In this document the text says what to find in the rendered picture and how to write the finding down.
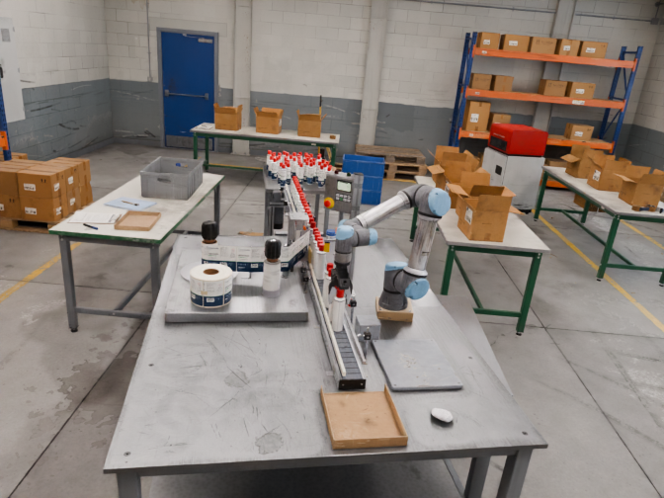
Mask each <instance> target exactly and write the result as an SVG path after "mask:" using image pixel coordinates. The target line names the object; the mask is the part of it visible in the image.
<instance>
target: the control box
mask: <svg viewBox="0 0 664 498"><path fill-rule="evenodd" d="M346 175H347V173H343V172H339V175H334V171H332V172H330V173H327V174H326V181H325V194H324V202H325V201H326V200H328V201H330V202H331V206H330V207H326V206H324V207H323V208H326V209H331V210H335V211H339V212H343V213H348V214H351V212H352V207H353V206H352V202H353V193H354V188H355V183H354V182H355V179H354V178H353V175H354V174H351V177H346ZM337 180H343V181H348V182H352V192H351V193H348V192H343V191H338V190H337ZM336 193H339V194H344V195H349V196H352V197H351V202H350V203H346V202H341V201H337V200H335V197H336Z"/></svg>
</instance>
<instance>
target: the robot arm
mask: <svg viewBox="0 0 664 498"><path fill-rule="evenodd" d="M450 207H451V198H450V196H449V194H448V193H447V192H445V191H443V190H442V189H439V188H435V187H432V186H429V185H426V184H417V185H414V186H411V187H408V188H406V189H404V190H402V191H400V192H398V194H397V196H395V197H393V198H391V199H390V200H388V201H386V202H384V203H382V204H380V205H378V206H376V207H374V208H372V209H370V210H368V211H366V212H364V213H362V214H360V215H358V216H357V217H355V218H353V219H351V220H350V219H343V220H341V221H340V223H339V225H338V228H337V231H336V236H335V237H336V241H335V253H333V255H334V264H335V265H336V268H335V269H331V282H330V283H329V286H328V301H329V304H331V303H332V299H333V298H334V294H335V293H336V291H337V290H336V288H335V286H336V287H337V288H339V290H344V292H345V294H346V302H347V304H349V302H350V299H351V295H352V291H353V285H352V282H351V280H350V277H349V273H348V269H347V266H349V265H350V261H351V257H352V248H353V247H361V246H370V245H375V244H376V242H377V233H376V231H375V229H373V228H370V227H372V226H374V225H376V224H378V223H380V222H382V221H383V220H385V219H387V218H389V217H391V216H393V215H395V214H396V213H398V212H400V211H402V210H404V209H410V208H418V212H417V213H418V215H419V217H420V218H419V222H418V226H417V230H416V234H415V238H414V242H413V246H412V250H411V254H410V258H409V262H408V264H407V263H404V262H389V263H387V264H386V265H385V268H384V279H383V290H382V293H381V295H380V297H379V300H378V305H379V306H380V307H381V308H383V309H386V310H391V311H400V310H404V309H406V308H407V307H408V300H407V297H409V298H411V299H414V300H417V299H420V298H422V297H423V296H425V295H426V293H427V292H428V290H429V282H428V281H427V280H426V279H427V275H428V273H427V272H426V266H427V262H428V258H429V254H430V250H431V246H432V242H433V238H434V235H435V231H436V227H437V223H438V221H439V220H441V219H442V217H443V215H445V214H446V213H447V212H448V211H449V209H450Z"/></svg>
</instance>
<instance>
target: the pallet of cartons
mask: <svg viewBox="0 0 664 498"><path fill-rule="evenodd" d="M11 155H12V160H9V161H5V160H4V155H3V151H0V229H6V230H17V231H27V232H36V233H46V234H49V233H48V230H49V229H51V228H53V227H54V226H56V225H58V224H59V223H61V222H63V221H64V220H65V219H67V218H68V217H70V216H72V215H73V214H75V212H76V211H80V210H82V209H84V208H86V207H88V206H90V205H91V204H93V203H94V202H93V195H92V188H91V185H90V181H91V173H90V162H89V160H88V159H77V158H66V157H57V158H54V159H51V160H49V161H46V162H45V161H35V160H28V155H27V154H25V153H15V152H11ZM18 220H24V221H35V222H46V223H47V224H48V226H47V227H48V228H38V227H28V226H18V225H19V224H18Z"/></svg>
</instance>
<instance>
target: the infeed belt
mask: <svg viewBox="0 0 664 498"><path fill-rule="evenodd" d="M312 281H313V280H312ZM316 281H317V280H316ZM317 283H318V286H319V289H320V293H321V296H323V284H324V280H322V281H317ZM313 284H314V282H313ZM314 288H315V285H314ZM315 291H316V289H315ZM316 294H317V291H316ZM317 298H318V294H317ZM318 301H319V298H318ZM319 304H320V301H319ZM320 308H321V311H322V307H321V304H320ZM322 314H323V311H322ZM323 318H324V321H325V317H324V314H323ZM325 324H326V321H325ZM326 328H327V331H328V334H329V330H328V327H327V324H326ZM333 333H334V337H335V340H336V343H337V346H338V349H339V352H340V355H341V358H342V362H343V365H344V368H345V371H346V375H345V376H342V373H341V370H340V366H339V363H338V360H337V357H336V353H335V350H334V347H333V343H332V340H331V337H330V334H329V338H330V341H331V344H332V348H333V351H334V354H335V358H336V361H337V364H338V367H339V371H340V374H341V377H342V380H352V379H363V376H362V374H361V371H360V368H359V365H358V363H357V360H356V357H355V354H354V352H353V349H352V346H351V343H350V341H349V338H348V335H347V332H346V330H345V327H344V324H343V329H342V332H339V333H337V332H333Z"/></svg>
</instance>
